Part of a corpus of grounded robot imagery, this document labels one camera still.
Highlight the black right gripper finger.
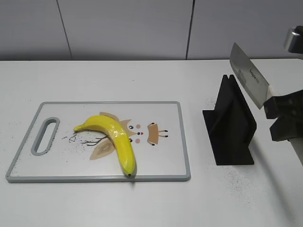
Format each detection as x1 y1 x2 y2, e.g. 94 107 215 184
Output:
269 113 303 141

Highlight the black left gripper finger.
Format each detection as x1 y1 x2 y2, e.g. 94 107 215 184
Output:
264 90 303 120

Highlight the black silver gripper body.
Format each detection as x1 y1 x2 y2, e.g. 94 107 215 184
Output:
283 26 303 52

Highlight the white-handled kitchen knife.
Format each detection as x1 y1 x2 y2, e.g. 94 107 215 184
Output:
230 43 303 162

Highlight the yellow plastic banana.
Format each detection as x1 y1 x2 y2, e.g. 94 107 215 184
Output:
73 115 136 176

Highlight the black knife stand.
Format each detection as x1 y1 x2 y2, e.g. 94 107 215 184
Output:
202 75 257 166

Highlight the white grey-rimmed cutting board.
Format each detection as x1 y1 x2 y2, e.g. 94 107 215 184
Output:
6 101 190 183

